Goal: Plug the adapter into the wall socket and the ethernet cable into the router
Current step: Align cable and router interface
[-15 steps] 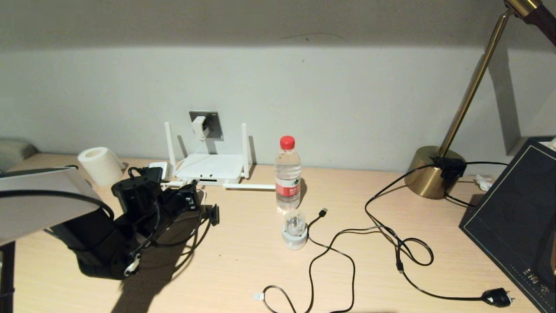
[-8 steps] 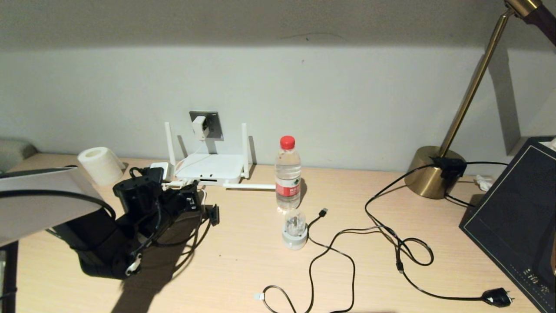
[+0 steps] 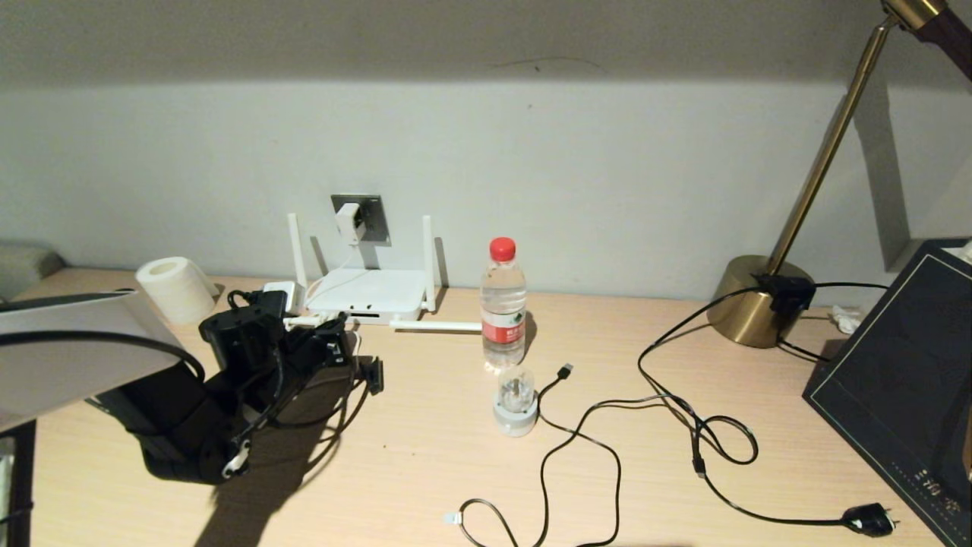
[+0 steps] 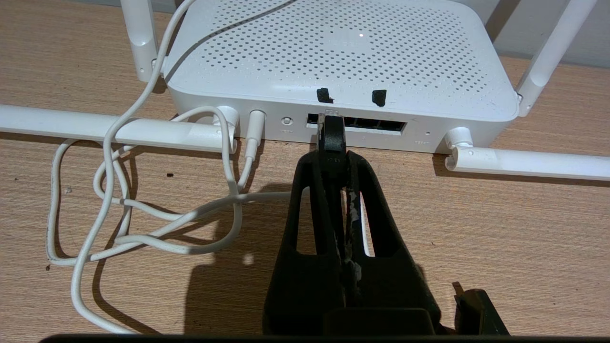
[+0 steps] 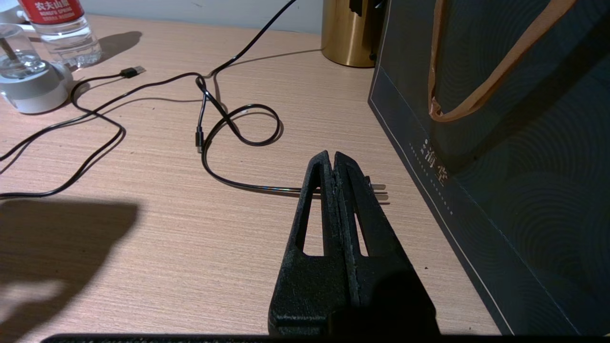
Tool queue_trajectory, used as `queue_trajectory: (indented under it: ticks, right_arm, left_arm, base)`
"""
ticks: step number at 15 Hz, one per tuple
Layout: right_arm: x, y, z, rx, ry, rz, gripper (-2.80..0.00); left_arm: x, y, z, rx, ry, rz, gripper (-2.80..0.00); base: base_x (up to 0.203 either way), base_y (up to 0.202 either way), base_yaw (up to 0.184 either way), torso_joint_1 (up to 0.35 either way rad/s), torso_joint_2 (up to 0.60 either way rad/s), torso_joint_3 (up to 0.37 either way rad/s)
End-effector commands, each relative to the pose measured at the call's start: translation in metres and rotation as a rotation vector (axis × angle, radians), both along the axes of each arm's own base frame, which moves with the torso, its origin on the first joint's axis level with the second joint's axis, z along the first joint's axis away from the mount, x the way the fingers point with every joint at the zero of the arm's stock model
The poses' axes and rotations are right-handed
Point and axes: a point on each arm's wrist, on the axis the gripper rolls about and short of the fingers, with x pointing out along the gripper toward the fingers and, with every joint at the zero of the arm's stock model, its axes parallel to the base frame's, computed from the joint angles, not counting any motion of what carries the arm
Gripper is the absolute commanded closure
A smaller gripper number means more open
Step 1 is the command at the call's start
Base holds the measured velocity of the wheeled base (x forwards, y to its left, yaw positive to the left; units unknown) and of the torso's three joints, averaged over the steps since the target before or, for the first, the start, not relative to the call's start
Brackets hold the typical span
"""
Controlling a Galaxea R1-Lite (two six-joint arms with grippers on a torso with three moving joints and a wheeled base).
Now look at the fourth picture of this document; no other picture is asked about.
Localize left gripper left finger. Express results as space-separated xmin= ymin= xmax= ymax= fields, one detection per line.
xmin=263 ymin=153 xmax=346 ymax=336

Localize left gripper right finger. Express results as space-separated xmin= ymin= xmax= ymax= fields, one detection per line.
xmin=341 ymin=151 xmax=442 ymax=336

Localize white wifi router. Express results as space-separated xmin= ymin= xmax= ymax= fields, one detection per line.
xmin=0 ymin=0 xmax=610 ymax=182

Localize black ethernet cable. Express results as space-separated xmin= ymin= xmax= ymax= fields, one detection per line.
xmin=316 ymin=109 xmax=347 ymax=168

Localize white adapter cable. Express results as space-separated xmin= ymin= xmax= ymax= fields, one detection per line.
xmin=46 ymin=0 xmax=294 ymax=334

